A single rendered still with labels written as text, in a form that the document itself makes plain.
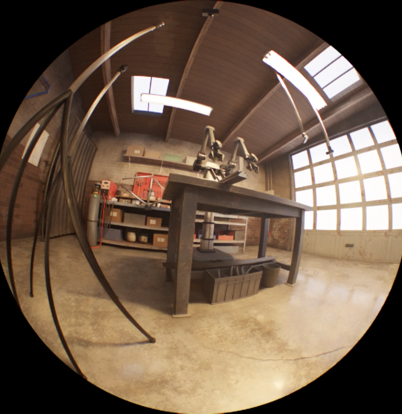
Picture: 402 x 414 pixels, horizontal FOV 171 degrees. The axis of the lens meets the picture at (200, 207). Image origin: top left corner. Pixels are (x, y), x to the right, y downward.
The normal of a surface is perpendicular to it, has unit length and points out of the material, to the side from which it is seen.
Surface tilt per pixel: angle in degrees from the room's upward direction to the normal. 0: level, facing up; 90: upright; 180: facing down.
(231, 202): 90
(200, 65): 174
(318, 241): 90
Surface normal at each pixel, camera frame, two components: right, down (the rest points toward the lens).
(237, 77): -0.06, 0.98
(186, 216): 0.32, -0.07
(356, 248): -0.94, -0.12
